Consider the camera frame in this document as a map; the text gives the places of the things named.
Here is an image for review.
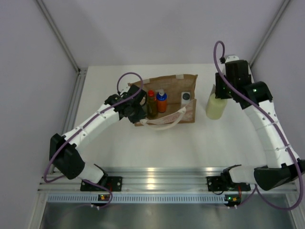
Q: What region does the red capped oil bottle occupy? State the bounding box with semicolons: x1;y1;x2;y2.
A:
147;90;158;118

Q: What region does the blue capped orange bottle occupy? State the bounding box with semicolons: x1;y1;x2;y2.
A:
156;89;167;113

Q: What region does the pale yellow pump bottle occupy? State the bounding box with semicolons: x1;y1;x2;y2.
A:
205;84;227;120

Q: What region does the brown jute canvas bag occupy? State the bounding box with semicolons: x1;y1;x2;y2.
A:
134;74;198;128

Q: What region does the white box dark cap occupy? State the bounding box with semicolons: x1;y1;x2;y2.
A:
181;92;191;107

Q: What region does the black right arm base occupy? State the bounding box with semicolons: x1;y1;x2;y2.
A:
206;176;251;193

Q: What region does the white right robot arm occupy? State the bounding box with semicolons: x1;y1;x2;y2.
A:
215;56;305;190

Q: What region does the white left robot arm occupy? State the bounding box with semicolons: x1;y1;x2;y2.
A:
50;84;147;191

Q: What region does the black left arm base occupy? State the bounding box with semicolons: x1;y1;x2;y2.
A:
80;176;122;192

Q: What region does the aluminium frame rail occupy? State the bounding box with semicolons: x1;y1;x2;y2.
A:
38;167;297;191

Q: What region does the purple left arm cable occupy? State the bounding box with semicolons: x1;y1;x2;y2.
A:
42;72;144;210

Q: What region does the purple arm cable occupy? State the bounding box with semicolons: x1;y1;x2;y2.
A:
42;72;144;210
213;41;305;211

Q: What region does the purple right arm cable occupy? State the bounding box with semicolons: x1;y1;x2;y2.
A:
213;41;305;211

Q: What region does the grey slotted cable duct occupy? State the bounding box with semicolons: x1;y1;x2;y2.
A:
47;194;240;204

